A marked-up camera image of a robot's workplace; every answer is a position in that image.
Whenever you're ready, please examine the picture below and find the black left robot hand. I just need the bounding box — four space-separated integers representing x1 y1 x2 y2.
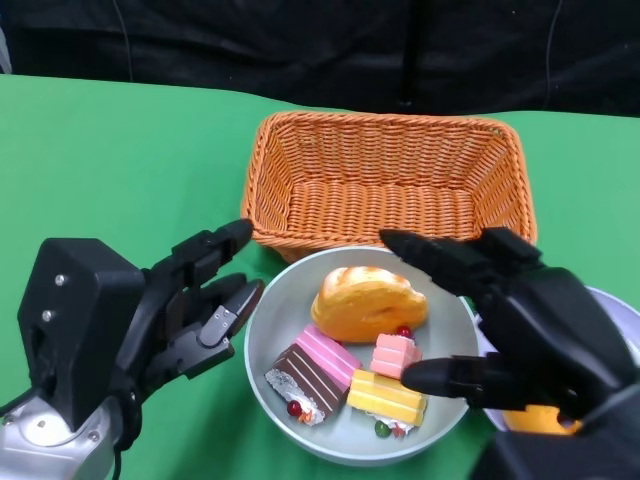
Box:
117 218 266 401

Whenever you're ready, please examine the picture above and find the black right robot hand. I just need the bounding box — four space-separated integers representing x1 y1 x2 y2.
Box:
379 227 640 421

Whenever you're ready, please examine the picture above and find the round orange white bun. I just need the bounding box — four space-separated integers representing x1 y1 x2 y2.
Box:
502 404 584 436

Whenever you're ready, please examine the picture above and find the pale grey ceramic bowl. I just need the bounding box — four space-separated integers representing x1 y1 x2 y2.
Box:
243 245 481 467

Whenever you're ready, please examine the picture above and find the salmon layered cake slice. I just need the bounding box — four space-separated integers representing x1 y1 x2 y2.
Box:
370 325 424 380

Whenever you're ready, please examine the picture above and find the brown chocolate cake slice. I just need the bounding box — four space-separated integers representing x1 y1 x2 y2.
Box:
263 344 351 427

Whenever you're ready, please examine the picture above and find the pink striped cake slice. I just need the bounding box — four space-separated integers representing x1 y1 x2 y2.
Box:
294 323 362 386

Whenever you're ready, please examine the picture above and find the yellow layered cake slice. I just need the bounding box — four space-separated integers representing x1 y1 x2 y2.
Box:
346 368 429 440

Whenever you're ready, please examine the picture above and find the long orange bread roll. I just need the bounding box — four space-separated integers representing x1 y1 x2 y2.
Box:
310 266 430 346

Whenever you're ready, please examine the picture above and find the lavender plate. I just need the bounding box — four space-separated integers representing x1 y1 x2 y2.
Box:
472 287 640 434

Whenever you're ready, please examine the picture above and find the orange wicker basket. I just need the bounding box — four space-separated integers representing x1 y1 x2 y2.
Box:
240 110 539 264

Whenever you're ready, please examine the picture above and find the green tablecloth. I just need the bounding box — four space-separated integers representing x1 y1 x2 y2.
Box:
0 72 640 480

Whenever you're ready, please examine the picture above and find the black backdrop curtain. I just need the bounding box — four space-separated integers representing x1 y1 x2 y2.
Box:
0 0 640 120

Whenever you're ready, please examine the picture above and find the black vertical pole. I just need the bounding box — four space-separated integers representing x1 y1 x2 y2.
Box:
398 0 419 108

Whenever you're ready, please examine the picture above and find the grey metal stand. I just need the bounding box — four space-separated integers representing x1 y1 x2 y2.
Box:
0 24 14 75

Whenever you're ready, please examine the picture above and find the black left wrist camera housing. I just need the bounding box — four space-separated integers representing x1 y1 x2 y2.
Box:
17 238 147 434

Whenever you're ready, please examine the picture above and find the thin black hanging cable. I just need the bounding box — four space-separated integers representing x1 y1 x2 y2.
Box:
544 0 564 112

